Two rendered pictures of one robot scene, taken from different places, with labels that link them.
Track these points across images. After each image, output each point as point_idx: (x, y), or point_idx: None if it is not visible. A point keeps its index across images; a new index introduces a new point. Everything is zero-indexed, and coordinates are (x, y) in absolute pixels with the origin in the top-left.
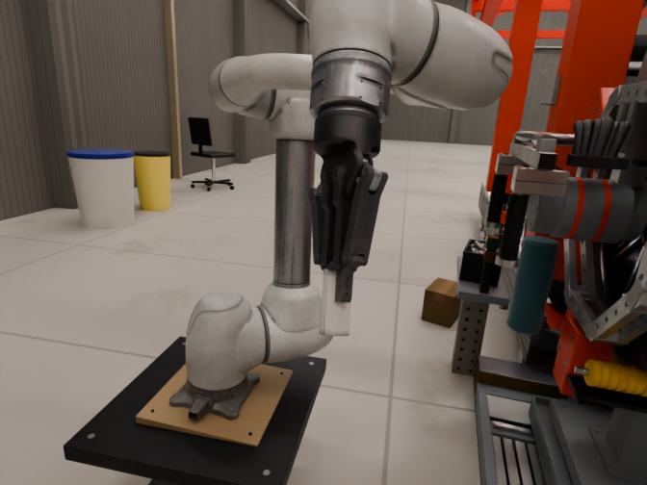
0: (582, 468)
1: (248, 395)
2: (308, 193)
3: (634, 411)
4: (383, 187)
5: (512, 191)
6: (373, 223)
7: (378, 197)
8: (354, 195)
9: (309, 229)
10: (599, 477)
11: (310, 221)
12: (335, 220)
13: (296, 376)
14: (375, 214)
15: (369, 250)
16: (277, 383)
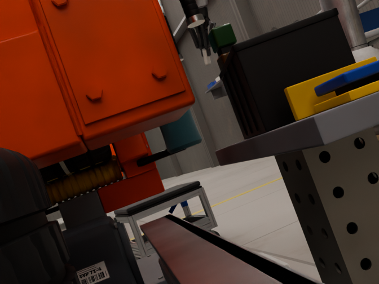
0: (156, 259)
1: (378, 134)
2: (215, 23)
3: (106, 214)
4: (188, 30)
5: (163, 15)
6: (192, 38)
7: (190, 32)
8: (194, 31)
9: (322, 8)
10: (145, 262)
11: (320, 2)
12: (202, 35)
13: (378, 141)
14: (191, 36)
15: (194, 44)
16: (378, 138)
